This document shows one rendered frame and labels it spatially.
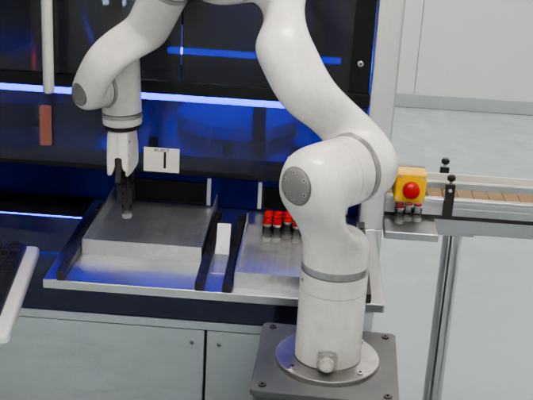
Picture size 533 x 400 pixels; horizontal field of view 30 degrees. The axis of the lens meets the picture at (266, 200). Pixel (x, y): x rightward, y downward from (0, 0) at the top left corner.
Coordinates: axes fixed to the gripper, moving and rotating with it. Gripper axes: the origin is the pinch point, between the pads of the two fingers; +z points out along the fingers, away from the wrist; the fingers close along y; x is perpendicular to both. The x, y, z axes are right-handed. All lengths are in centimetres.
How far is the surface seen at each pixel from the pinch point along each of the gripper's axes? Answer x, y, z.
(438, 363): 73, -37, 59
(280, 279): 35.4, 15.3, 11.4
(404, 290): 70, -178, 109
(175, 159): 7.0, -20.8, -0.9
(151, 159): 1.1, -20.5, -0.7
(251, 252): 27.2, -2.4, 13.8
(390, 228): 58, -25, 16
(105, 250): -3.5, 5.9, 11.2
